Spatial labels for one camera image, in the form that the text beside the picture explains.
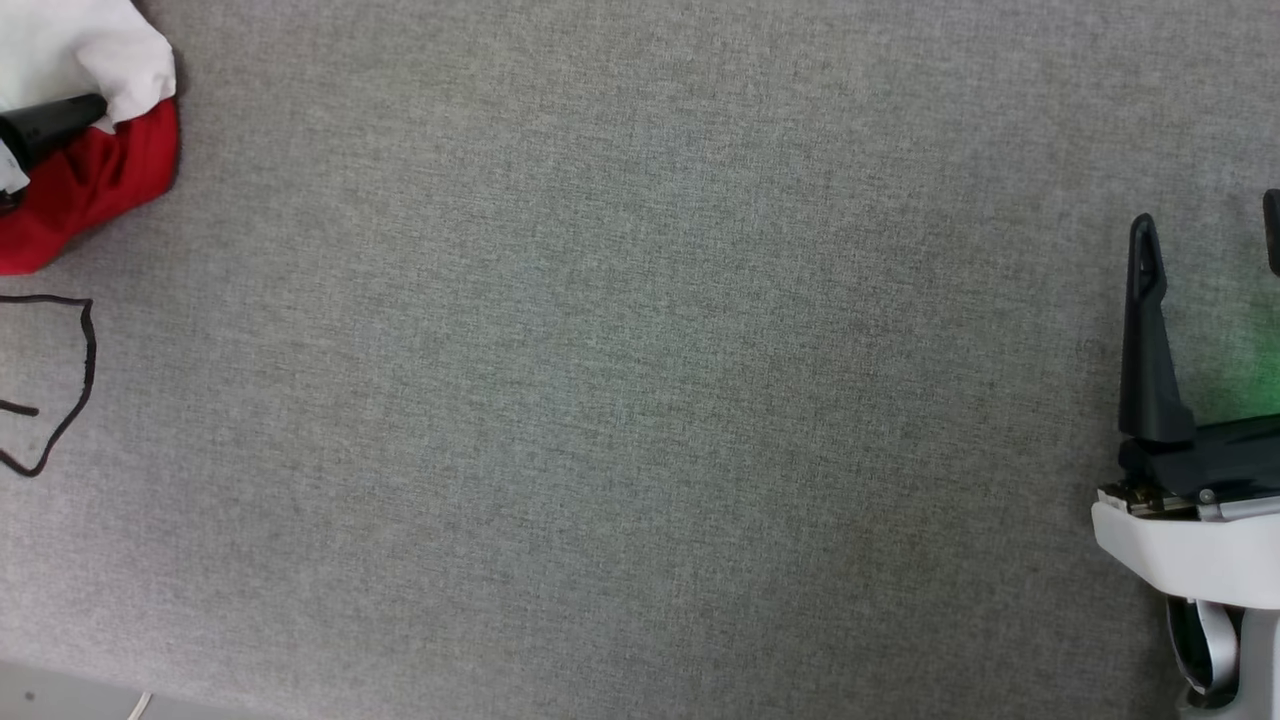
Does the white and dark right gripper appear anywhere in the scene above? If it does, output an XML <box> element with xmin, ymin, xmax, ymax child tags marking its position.
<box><xmin>1090</xmin><ymin>213</ymin><xmax>1280</xmax><ymax>609</ymax></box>

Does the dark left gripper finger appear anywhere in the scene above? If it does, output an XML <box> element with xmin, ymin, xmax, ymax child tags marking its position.
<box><xmin>0</xmin><ymin>93</ymin><xmax>109</xmax><ymax>174</ymax></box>

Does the red jersey with white sleeves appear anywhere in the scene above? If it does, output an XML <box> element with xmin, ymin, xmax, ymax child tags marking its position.
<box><xmin>0</xmin><ymin>0</ymin><xmax>182</xmax><ymax>276</ymax></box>

